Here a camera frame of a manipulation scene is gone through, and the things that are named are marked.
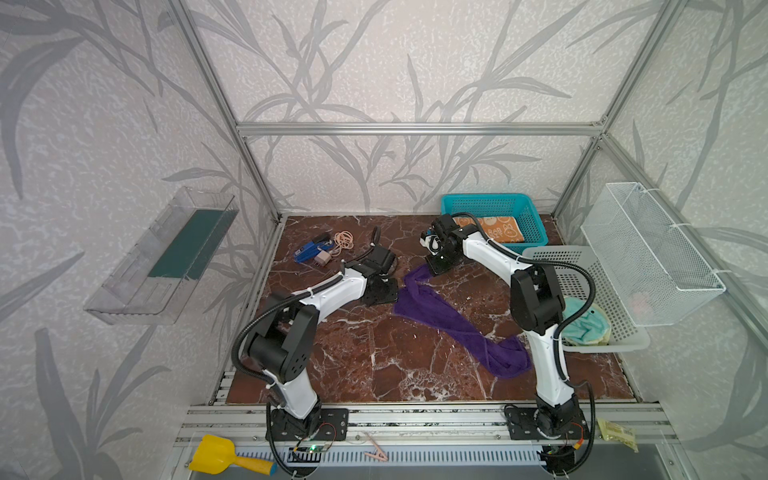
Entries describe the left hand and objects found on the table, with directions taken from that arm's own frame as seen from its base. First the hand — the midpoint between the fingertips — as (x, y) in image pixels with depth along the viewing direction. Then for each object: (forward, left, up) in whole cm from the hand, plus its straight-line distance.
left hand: (397, 288), depth 92 cm
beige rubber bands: (+24, +21, -6) cm, 33 cm away
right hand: (+11, -11, -1) cm, 16 cm away
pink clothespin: (-42, +3, -5) cm, 42 cm away
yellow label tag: (-37, -53, -4) cm, 65 cm away
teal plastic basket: (+38, -37, -1) cm, 53 cm away
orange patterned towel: (+28, -38, -4) cm, 48 cm away
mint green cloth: (-12, -55, 0) cm, 57 cm away
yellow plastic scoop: (-42, +43, -7) cm, 61 cm away
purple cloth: (-19, -28, -3) cm, 34 cm away
